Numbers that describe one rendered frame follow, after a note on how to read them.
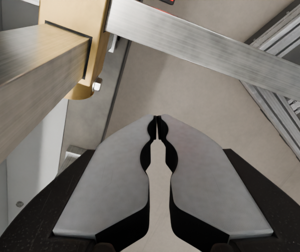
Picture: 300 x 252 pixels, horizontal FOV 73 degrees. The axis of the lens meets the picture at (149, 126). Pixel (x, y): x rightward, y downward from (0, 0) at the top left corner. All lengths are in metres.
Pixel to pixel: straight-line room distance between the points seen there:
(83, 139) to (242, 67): 0.33
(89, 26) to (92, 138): 0.28
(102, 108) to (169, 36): 0.23
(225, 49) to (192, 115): 1.01
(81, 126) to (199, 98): 0.84
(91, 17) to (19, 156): 0.52
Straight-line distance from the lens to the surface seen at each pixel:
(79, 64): 0.17
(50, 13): 0.20
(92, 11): 0.18
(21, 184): 0.73
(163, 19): 0.19
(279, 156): 1.58
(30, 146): 0.61
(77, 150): 0.45
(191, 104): 1.17
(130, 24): 0.19
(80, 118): 0.41
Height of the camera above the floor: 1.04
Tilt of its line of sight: 59 degrees down
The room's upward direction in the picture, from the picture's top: 179 degrees counter-clockwise
